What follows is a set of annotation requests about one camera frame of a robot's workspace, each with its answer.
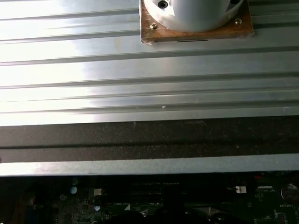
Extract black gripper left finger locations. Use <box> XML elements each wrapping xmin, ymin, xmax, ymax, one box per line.
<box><xmin>109</xmin><ymin>193</ymin><xmax>178</xmax><ymax>224</ymax></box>

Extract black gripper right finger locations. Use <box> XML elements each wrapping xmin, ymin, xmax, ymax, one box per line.
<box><xmin>174</xmin><ymin>193</ymin><xmax>235</xmax><ymax>224</ymax></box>

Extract RAM slot black latches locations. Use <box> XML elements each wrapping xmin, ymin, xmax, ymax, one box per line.
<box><xmin>102</xmin><ymin>181</ymin><xmax>234</xmax><ymax>187</ymax></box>
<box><xmin>102</xmin><ymin>195</ymin><xmax>234</xmax><ymax>204</ymax></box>

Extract RAM slot white latches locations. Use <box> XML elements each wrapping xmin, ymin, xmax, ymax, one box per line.
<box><xmin>93</xmin><ymin>186</ymin><xmax>247</xmax><ymax>196</ymax></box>

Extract black PC case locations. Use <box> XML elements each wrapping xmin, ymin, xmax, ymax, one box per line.
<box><xmin>0</xmin><ymin>115</ymin><xmax>299</xmax><ymax>224</ymax></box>

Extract green motherboard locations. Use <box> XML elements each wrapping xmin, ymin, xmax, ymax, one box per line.
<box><xmin>0</xmin><ymin>174</ymin><xmax>299</xmax><ymax>224</ymax></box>

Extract round coin battery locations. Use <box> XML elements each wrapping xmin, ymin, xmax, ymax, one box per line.
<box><xmin>280</xmin><ymin>183</ymin><xmax>299</xmax><ymax>202</ymax></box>

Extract square brown base plate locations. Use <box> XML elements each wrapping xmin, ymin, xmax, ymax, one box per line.
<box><xmin>139</xmin><ymin>0</ymin><xmax>255</xmax><ymax>45</ymax></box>

